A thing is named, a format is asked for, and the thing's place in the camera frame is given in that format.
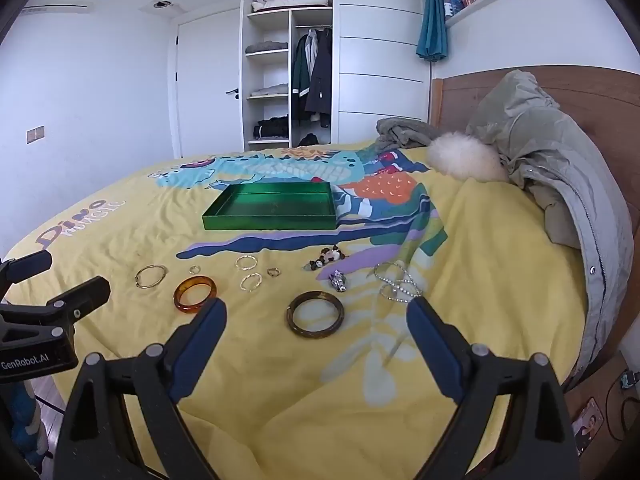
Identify teal curtain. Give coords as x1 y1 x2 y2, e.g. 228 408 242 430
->
416 0 449 62

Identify person's left hand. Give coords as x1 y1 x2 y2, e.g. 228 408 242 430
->
9 385 45 467

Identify white wardrobe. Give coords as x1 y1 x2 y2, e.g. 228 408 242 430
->
241 0 440 153

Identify black hanging coat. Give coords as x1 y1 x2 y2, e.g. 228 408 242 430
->
305 27 333 130

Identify rhinestone bracelet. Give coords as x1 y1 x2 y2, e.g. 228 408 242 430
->
379 274 426 304
374 261 412 285

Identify green tray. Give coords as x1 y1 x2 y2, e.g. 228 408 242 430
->
202 181 340 231

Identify black folded clothes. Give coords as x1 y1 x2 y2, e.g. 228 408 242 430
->
252 116 291 141

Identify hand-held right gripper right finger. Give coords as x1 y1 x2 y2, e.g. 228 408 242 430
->
406 296 581 480

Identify beaded bracelet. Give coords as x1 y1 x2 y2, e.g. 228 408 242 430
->
301 244 347 273

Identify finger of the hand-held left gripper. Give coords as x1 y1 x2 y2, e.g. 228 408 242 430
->
0 276 112 344
0 250 54 302

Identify green hanging coat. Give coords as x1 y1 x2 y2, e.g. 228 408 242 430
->
291 34 313 122

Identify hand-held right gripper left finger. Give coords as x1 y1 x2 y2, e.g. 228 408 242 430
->
52 297 228 480

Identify wooden nightstand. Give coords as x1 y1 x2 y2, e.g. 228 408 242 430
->
565 350 640 480

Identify wooden headboard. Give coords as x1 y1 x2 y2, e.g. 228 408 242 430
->
429 65 640 361

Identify grey-green pillow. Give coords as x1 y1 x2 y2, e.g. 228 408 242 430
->
465 69 635 376

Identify large thin hoop bracelet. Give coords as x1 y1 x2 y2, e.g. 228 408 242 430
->
135 264 169 290

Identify white fur pillow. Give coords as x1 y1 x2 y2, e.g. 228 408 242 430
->
426 131 510 182

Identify white door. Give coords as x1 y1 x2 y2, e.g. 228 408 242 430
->
174 7 246 158

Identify yellow printed bedsheet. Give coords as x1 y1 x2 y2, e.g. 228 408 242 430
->
0 141 588 480

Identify black cable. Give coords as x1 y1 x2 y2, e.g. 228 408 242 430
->
604 375 640 438

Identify dark brown bangle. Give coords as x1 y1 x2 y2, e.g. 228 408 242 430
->
286 291 345 338

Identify amber bangle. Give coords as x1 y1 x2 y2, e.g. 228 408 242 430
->
173 276 218 315

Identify photo card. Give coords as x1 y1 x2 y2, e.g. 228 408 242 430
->
572 399 603 456

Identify grey folded blanket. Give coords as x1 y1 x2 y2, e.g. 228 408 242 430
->
375 117 443 151

